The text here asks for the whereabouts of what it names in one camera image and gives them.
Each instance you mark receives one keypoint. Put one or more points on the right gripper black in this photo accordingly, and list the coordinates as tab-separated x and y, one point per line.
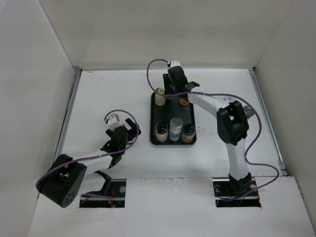
167	79

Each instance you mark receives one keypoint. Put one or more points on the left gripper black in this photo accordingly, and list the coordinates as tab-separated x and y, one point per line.
134	127

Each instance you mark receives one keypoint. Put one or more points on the pink cap spice bottle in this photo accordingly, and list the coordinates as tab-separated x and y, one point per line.
183	102

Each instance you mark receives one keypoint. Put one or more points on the yellow cap spice bottle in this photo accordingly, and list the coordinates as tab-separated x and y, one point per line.
159	98

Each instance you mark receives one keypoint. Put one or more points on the white powder bottle black cap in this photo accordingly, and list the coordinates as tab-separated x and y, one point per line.
161	131

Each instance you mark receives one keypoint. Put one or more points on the tall blue label spice jar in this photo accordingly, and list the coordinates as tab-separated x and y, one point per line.
175	129

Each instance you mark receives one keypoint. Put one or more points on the brown spice bottle black cap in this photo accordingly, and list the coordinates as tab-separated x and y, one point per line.
188	133

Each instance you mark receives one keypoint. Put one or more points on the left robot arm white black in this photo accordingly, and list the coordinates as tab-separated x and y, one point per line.
61	183

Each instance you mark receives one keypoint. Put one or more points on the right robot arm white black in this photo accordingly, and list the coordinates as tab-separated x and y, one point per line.
232	124

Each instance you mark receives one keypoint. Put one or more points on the black rectangular tray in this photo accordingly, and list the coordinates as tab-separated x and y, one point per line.
165	113

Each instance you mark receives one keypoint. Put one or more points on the white powder bottle silver cap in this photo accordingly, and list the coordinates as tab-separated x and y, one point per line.
249	112

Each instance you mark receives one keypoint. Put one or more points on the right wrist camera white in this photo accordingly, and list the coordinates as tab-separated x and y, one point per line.
173	63

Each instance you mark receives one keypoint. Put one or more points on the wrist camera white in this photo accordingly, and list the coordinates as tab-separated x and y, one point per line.
112	122
173	63

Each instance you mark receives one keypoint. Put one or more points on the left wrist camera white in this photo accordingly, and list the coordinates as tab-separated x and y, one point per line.
112	122

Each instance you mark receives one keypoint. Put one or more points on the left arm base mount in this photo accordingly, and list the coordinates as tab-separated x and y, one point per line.
111	195

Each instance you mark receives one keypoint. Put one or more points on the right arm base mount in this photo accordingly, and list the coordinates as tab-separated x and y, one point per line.
226	197

